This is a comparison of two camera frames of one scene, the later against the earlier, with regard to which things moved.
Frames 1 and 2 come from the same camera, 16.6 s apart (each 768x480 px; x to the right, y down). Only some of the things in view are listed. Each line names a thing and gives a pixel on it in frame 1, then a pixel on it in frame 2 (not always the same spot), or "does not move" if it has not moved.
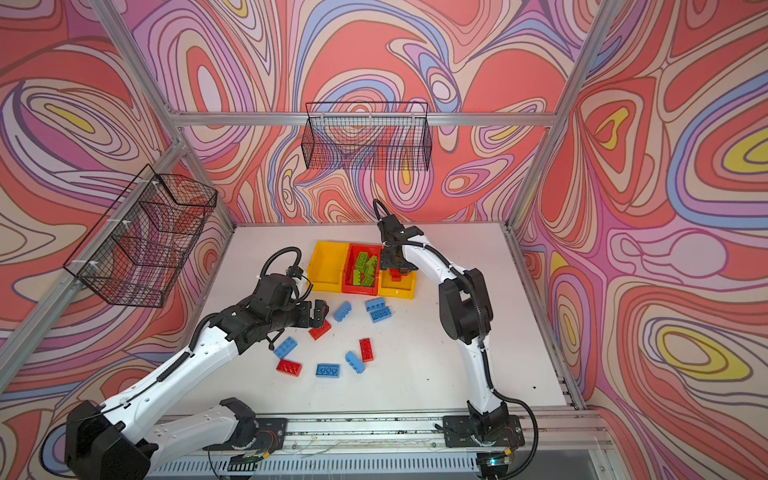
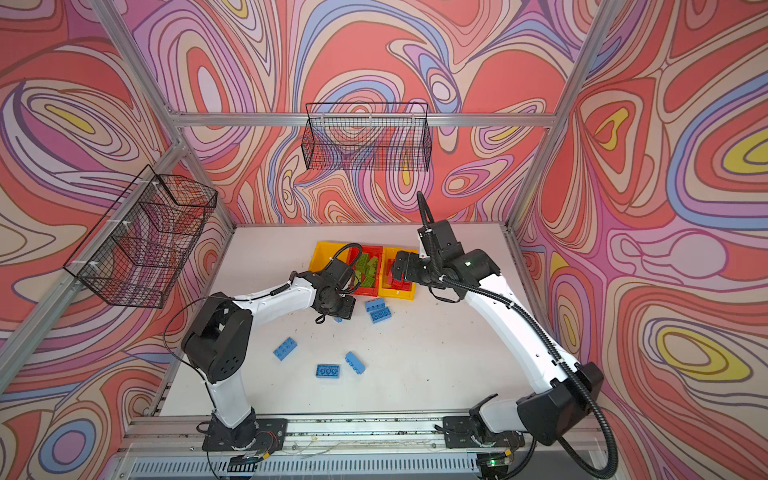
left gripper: (306, 320) to (348, 309)
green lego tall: (361, 260) does not move
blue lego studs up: (375, 304) does not move
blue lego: (285, 348) does not move
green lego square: (371, 266) does not move
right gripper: (386, 261) to (411, 269)
